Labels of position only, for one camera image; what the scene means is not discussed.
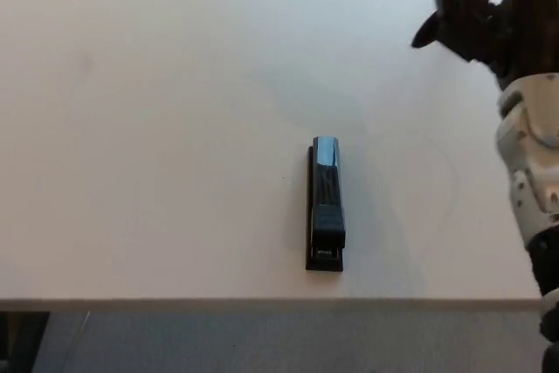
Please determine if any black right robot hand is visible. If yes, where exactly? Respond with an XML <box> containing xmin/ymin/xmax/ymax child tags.
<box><xmin>411</xmin><ymin>0</ymin><xmax>559</xmax><ymax>91</ymax></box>

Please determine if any black desk stapler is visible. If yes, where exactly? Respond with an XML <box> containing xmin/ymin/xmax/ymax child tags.
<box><xmin>305</xmin><ymin>135</ymin><xmax>348</xmax><ymax>273</ymax></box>

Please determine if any dark table leg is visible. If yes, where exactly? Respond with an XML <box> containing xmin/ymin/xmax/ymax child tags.
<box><xmin>0</xmin><ymin>311</ymin><xmax>52</xmax><ymax>373</ymax></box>

